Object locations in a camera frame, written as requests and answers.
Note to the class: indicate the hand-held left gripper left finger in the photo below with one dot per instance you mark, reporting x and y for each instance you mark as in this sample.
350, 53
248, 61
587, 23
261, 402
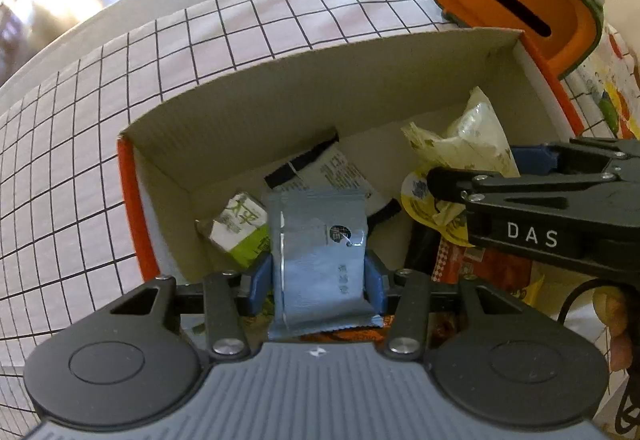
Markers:
260, 280

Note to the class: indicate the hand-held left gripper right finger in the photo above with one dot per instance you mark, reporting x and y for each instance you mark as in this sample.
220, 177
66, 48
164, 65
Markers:
375, 280

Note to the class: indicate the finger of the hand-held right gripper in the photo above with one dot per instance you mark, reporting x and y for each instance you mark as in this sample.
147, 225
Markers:
530, 160
525, 187

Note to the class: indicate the grey-blue snack packet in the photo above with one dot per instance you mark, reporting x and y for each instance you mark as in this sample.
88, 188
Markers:
315, 265

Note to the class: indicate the orange cookie packet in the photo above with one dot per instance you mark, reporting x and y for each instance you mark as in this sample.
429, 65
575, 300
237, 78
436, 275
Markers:
350, 332

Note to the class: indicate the green and white snack packet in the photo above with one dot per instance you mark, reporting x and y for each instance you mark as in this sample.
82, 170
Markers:
235, 225

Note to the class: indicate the pale translucent snack packet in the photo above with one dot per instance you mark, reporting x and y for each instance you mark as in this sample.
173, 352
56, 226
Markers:
470, 135

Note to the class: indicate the orange-red striped snack packet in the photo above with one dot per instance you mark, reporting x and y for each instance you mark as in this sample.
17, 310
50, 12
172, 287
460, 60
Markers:
490, 270

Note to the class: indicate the yellow snack packet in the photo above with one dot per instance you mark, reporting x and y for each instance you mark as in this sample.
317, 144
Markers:
417, 200

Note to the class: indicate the black and white snack packet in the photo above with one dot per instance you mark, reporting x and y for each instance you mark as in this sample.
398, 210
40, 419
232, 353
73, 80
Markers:
340, 170

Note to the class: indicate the orange cardboard box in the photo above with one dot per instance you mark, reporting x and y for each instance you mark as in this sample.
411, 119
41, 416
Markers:
300, 110

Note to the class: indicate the person's right hand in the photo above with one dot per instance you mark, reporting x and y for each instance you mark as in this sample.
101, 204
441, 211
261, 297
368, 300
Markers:
612, 320

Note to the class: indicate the colourful printed cloth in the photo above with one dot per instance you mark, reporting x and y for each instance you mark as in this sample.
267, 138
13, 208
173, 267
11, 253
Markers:
610, 90

